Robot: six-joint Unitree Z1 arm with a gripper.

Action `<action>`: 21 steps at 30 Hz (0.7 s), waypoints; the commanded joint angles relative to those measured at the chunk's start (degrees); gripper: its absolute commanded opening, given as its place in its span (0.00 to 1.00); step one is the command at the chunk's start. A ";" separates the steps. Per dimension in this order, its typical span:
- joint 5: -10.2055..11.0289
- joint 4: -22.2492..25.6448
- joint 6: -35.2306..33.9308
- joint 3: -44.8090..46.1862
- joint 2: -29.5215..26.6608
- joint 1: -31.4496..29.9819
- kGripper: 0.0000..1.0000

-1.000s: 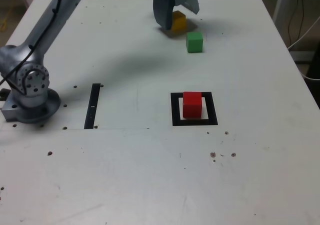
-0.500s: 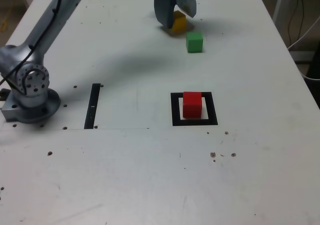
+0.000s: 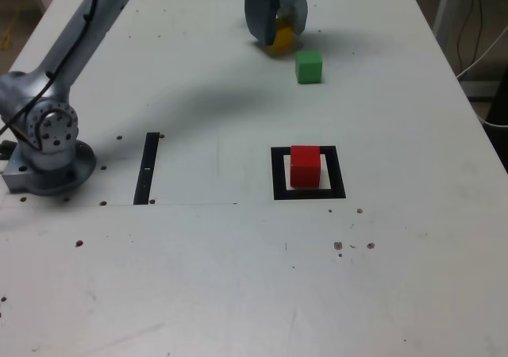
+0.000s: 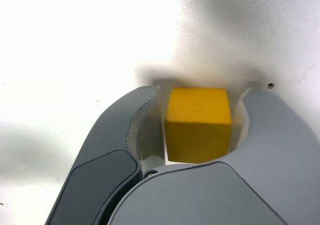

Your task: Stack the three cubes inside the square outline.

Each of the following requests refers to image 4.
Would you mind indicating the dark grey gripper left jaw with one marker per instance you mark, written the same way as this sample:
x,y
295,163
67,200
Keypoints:
x,y
100,172

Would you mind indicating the yellow cube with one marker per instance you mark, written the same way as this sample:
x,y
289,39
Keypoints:
x,y
197,115

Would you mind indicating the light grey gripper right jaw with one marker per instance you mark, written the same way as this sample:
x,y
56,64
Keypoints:
x,y
225,197

